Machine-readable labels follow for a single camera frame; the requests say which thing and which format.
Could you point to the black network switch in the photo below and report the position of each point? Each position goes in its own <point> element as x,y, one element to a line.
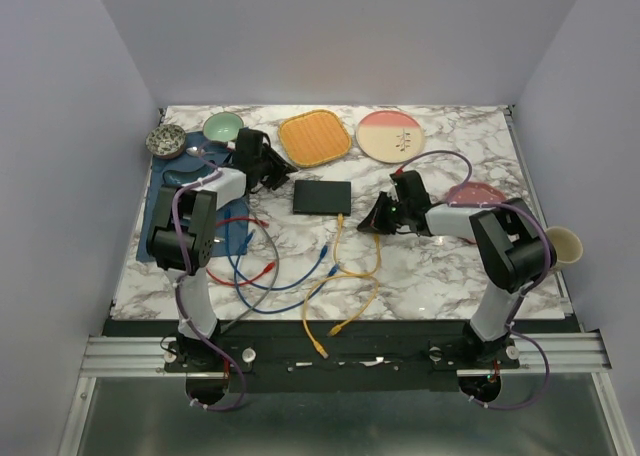
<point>322,198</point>

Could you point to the silver metal spoon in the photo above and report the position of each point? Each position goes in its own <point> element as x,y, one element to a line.
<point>197,151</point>

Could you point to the pink and cream plate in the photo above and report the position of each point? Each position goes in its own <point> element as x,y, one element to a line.
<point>390,136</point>

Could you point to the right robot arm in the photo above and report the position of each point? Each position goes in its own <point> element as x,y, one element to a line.
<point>515,251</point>

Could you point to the cream ceramic mug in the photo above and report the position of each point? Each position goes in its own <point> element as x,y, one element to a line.
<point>567,245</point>

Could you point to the aluminium rail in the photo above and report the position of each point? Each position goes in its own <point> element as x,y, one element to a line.
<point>143,357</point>

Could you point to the patterned small bowl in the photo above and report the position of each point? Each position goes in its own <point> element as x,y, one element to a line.
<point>167,141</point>

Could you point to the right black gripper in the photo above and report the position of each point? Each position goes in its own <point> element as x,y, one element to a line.
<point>374,221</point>

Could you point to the pink dotted plate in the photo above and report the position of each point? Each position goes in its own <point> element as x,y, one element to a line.
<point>469,196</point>

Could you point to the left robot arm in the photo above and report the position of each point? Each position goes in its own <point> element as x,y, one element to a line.
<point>182,225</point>

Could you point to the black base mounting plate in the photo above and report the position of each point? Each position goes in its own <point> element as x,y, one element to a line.
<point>288,356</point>

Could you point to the green ceramic bowl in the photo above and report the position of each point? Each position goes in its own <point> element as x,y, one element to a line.
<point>222,127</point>

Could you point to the orange woven square tray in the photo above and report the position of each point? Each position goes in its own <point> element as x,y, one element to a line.
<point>314,138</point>

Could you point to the blue cloth placemat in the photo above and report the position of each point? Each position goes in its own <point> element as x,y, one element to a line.
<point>237,230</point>

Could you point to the blue star-shaped dish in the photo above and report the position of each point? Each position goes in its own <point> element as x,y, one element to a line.
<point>180,178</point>

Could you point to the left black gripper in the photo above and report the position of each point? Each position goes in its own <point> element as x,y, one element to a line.
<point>279,176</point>

